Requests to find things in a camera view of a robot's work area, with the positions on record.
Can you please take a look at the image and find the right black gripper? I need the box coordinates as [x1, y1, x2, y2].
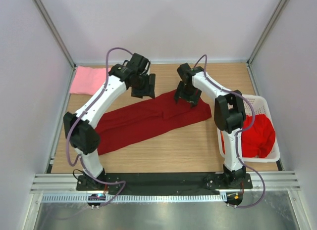
[174, 81, 203, 108]

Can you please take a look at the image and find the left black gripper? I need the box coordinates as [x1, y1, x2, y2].
[131, 73, 155, 99]

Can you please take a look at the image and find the dark red t-shirt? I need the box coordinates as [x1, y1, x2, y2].
[96, 91, 211, 155]

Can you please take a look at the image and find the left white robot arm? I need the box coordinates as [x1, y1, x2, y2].
[63, 53, 156, 190]

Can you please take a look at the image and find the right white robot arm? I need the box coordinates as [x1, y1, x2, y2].
[174, 63, 246, 188]

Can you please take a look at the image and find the folded pink t-shirt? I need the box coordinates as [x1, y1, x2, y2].
[69, 66, 106, 95]

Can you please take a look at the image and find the orange t-shirt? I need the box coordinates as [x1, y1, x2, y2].
[220, 132, 225, 154]

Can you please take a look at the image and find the white plastic basket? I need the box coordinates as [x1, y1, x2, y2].
[217, 94, 280, 163]

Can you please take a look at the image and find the bright red t-shirt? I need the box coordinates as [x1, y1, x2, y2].
[241, 114, 276, 158]

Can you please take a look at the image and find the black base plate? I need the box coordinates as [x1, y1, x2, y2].
[76, 171, 254, 192]

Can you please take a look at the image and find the white slotted cable duct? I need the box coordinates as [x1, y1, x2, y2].
[42, 192, 227, 203]

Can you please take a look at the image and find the aluminium frame rail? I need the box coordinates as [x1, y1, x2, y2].
[30, 140, 82, 193]

